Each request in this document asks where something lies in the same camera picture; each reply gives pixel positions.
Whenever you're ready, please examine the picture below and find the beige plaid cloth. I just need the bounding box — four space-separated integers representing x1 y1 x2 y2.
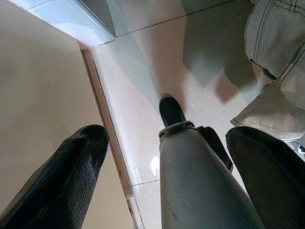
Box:
244 0 305 83

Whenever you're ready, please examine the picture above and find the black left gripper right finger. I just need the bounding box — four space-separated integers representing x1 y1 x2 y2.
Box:
225 126 305 229

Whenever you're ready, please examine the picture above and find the black robot left foot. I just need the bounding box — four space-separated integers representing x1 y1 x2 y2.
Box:
158 94 187 127

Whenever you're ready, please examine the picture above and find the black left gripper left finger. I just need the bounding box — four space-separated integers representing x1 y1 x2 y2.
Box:
0 124 110 229

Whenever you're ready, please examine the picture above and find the white framed glass door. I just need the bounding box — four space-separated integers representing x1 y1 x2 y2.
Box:
14 0 189 50

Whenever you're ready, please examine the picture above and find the plain beige cloth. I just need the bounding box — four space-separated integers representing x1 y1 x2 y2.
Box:
230 82 305 143

